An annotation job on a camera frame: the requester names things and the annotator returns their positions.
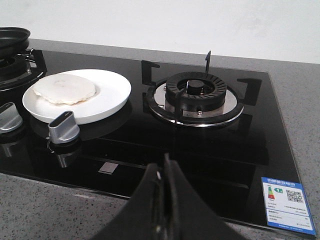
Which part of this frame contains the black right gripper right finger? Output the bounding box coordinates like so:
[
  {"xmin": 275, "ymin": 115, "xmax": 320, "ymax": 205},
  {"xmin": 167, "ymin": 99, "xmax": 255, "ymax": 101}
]
[{"xmin": 164, "ymin": 154, "xmax": 243, "ymax": 240}]

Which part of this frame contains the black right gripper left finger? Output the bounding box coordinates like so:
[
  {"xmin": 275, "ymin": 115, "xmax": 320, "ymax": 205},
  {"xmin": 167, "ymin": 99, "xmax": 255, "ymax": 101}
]
[{"xmin": 92, "ymin": 163, "xmax": 164, "ymax": 240}]

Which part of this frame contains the white round plate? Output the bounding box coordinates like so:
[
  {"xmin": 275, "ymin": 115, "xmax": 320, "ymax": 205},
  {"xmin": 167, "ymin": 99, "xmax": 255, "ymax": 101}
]
[{"xmin": 22, "ymin": 69, "xmax": 132, "ymax": 125}]

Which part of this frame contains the white fried egg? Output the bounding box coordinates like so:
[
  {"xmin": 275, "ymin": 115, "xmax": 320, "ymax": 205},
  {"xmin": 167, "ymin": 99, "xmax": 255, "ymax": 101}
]
[{"xmin": 32, "ymin": 73, "xmax": 96, "ymax": 105}]

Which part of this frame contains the black frying pan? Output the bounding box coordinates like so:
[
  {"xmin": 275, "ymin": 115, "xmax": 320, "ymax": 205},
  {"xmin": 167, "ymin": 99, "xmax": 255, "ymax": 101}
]
[{"xmin": 0, "ymin": 27, "xmax": 31, "ymax": 59}]

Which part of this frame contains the black glass cooktop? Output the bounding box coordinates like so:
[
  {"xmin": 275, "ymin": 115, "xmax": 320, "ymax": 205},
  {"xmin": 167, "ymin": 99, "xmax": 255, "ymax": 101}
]
[{"xmin": 0, "ymin": 48, "xmax": 317, "ymax": 238}]

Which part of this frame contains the blue energy label sticker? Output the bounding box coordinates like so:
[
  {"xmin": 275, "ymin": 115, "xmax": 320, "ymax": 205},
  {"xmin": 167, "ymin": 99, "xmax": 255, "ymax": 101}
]
[{"xmin": 261, "ymin": 177, "xmax": 316, "ymax": 236}]

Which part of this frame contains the right silver stove knob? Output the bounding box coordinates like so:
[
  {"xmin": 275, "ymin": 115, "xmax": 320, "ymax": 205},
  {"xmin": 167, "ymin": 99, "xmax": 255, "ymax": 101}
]
[{"xmin": 48, "ymin": 111, "xmax": 80, "ymax": 144}]

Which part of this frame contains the silver stove knob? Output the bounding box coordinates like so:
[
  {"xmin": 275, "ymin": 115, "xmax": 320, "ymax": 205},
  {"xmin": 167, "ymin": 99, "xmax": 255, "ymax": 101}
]
[
  {"xmin": 48, "ymin": 111, "xmax": 80, "ymax": 144},
  {"xmin": 0, "ymin": 102, "xmax": 23, "ymax": 134}
]

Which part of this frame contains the right black gas burner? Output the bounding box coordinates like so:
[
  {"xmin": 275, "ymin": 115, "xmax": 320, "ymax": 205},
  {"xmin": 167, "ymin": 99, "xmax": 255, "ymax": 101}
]
[{"xmin": 165, "ymin": 71, "xmax": 227, "ymax": 112}]

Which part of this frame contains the black gas burner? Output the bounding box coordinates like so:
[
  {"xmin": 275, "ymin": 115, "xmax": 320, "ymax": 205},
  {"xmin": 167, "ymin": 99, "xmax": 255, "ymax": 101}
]
[
  {"xmin": 165, "ymin": 71, "xmax": 227, "ymax": 112},
  {"xmin": 0, "ymin": 54, "xmax": 31, "ymax": 81}
]

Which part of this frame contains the right black pan support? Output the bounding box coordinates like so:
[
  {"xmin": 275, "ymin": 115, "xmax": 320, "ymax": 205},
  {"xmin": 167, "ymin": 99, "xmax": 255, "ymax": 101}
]
[{"xmin": 141, "ymin": 53, "xmax": 262, "ymax": 128}]

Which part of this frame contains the black pan support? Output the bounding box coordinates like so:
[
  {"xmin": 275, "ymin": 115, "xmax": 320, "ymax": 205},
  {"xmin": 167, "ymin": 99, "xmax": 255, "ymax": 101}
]
[
  {"xmin": 0, "ymin": 48, "xmax": 47, "ymax": 92},
  {"xmin": 141, "ymin": 53, "xmax": 262, "ymax": 128}
]

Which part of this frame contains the left silver stove knob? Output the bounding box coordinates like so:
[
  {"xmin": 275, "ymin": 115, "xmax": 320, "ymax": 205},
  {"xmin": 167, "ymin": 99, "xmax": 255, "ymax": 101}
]
[{"xmin": 0, "ymin": 102, "xmax": 23, "ymax": 134}]

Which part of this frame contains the left black pan support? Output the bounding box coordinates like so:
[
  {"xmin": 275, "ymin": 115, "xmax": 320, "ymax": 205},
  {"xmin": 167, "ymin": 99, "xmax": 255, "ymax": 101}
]
[{"xmin": 0, "ymin": 48, "xmax": 47, "ymax": 92}]

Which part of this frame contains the left black gas burner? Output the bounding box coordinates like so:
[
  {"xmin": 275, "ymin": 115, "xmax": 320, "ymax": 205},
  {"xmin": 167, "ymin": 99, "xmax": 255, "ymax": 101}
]
[{"xmin": 0, "ymin": 54, "xmax": 31, "ymax": 81}]

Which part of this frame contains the metal wire pan ring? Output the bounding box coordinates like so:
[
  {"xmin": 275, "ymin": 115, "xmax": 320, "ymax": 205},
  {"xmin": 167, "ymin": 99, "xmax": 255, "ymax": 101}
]
[{"xmin": 16, "ymin": 48, "xmax": 36, "ymax": 62}]

